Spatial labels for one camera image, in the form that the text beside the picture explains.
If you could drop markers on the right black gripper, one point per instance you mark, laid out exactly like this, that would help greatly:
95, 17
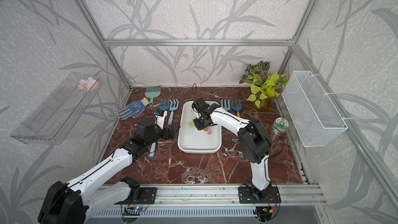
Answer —
198, 126

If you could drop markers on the pink artificial flowers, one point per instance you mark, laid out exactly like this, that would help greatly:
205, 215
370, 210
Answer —
88, 84

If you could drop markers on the potted green plant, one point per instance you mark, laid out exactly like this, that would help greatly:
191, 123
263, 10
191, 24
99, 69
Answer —
264, 88

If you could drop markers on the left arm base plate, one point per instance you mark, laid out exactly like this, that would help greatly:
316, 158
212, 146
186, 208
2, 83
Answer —
145, 196

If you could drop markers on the light blue rake white handle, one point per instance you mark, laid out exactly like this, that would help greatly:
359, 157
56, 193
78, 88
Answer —
226, 104

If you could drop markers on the mint green hand brush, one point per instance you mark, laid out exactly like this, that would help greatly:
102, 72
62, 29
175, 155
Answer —
151, 93

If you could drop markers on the dark blue rake yellow handle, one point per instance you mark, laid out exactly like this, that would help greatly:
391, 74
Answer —
236, 106

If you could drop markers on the dark blue fork yellow handle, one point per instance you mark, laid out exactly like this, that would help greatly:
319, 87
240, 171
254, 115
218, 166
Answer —
164, 105

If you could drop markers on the light blue fork white handle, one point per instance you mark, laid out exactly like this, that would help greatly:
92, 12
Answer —
174, 104

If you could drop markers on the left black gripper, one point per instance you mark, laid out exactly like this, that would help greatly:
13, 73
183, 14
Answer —
172, 134

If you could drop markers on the white wire mesh basket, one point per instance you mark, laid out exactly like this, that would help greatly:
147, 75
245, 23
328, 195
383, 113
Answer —
316, 118

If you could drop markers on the aluminium front rail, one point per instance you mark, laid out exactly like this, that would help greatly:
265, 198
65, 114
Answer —
204, 195

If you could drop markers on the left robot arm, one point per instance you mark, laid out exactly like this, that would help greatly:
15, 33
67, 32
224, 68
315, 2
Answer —
77, 200

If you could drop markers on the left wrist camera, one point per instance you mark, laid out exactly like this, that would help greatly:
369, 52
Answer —
160, 118

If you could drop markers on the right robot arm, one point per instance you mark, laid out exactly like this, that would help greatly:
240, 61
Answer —
252, 136

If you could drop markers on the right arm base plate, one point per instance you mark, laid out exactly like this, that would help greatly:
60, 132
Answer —
251, 195

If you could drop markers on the clear acrylic wall shelf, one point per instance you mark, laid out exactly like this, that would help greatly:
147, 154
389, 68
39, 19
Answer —
53, 120

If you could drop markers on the blue dotted work glove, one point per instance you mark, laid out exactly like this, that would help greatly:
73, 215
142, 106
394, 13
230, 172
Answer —
133, 109

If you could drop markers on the small green labelled jar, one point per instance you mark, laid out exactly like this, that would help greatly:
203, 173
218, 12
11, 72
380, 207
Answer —
279, 126

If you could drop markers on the white plastic storage box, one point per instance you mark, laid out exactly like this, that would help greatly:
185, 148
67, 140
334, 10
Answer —
190, 140

